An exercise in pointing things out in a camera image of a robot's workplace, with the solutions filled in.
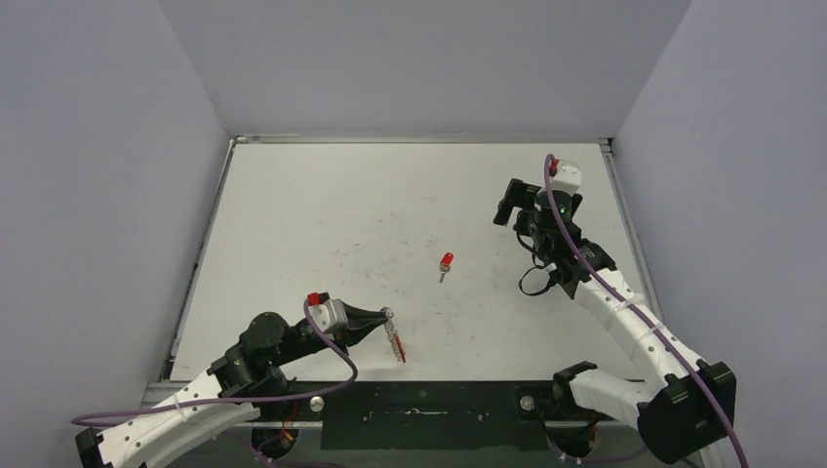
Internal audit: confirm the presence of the large keyring with red grip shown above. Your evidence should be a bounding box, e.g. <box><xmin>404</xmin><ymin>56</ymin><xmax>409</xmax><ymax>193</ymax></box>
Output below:
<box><xmin>380</xmin><ymin>307</ymin><xmax>407</xmax><ymax>364</ymax></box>

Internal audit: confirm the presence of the red tagged key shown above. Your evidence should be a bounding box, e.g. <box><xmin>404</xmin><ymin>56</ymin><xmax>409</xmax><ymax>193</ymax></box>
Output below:
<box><xmin>439</xmin><ymin>253</ymin><xmax>454</xmax><ymax>284</ymax></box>

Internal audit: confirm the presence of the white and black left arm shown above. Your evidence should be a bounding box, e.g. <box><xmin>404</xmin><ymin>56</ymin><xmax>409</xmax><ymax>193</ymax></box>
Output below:
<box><xmin>72</xmin><ymin>293</ymin><xmax>393</xmax><ymax>467</ymax></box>

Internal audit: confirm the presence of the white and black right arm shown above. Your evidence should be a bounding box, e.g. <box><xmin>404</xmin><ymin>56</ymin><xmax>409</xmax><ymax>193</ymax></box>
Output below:
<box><xmin>493</xmin><ymin>178</ymin><xmax>736</xmax><ymax>463</ymax></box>

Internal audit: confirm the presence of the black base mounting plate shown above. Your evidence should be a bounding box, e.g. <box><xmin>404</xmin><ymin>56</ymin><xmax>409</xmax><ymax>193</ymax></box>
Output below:
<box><xmin>250</xmin><ymin>380</ymin><xmax>604</xmax><ymax>458</ymax></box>

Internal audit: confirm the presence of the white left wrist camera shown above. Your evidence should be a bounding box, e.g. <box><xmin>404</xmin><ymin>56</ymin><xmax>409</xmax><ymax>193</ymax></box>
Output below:
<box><xmin>307</xmin><ymin>292</ymin><xmax>348</xmax><ymax>334</ymax></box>

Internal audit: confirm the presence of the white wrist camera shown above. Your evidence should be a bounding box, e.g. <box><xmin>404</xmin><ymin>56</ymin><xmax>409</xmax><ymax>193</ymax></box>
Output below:
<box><xmin>307</xmin><ymin>292</ymin><xmax>348</xmax><ymax>334</ymax></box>
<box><xmin>549</xmin><ymin>158</ymin><xmax>582</xmax><ymax>195</ymax></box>

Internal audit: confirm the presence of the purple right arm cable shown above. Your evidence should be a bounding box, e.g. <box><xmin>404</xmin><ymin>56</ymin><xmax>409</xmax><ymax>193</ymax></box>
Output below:
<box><xmin>543</xmin><ymin>153</ymin><xmax>751</xmax><ymax>468</ymax></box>

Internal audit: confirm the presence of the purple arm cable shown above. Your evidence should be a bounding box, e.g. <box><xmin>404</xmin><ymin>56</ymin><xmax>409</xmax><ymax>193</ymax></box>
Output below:
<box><xmin>70</xmin><ymin>297</ymin><xmax>360</xmax><ymax>468</ymax></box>
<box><xmin>543</xmin><ymin>153</ymin><xmax>751</xmax><ymax>468</ymax></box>

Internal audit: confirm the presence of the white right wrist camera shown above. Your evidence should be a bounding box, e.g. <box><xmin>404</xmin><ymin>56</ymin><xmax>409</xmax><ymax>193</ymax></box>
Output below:
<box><xmin>549</xmin><ymin>158</ymin><xmax>582</xmax><ymax>195</ymax></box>

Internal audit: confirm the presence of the aluminium front rail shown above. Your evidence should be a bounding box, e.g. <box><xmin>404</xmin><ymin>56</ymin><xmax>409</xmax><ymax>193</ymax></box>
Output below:
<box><xmin>132</xmin><ymin>379</ymin><xmax>719</xmax><ymax>429</ymax></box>

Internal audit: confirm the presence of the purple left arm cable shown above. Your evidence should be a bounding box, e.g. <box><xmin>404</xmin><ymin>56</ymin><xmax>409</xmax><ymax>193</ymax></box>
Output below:
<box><xmin>70</xmin><ymin>297</ymin><xmax>360</xmax><ymax>468</ymax></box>

